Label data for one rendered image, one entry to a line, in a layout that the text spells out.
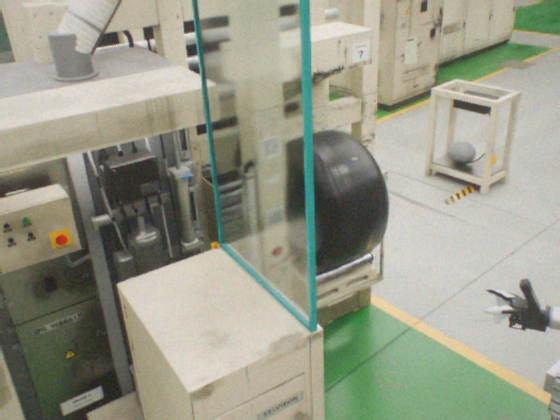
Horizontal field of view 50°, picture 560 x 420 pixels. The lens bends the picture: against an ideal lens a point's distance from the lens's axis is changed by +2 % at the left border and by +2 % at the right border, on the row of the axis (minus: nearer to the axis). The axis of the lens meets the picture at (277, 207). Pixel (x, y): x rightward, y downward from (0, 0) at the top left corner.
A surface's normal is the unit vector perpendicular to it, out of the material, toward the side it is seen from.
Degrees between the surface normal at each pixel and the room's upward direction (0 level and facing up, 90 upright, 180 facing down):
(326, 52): 90
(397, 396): 0
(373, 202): 72
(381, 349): 0
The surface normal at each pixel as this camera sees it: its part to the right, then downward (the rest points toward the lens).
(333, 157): 0.19, -0.62
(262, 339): -0.05, -0.88
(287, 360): 0.53, 0.38
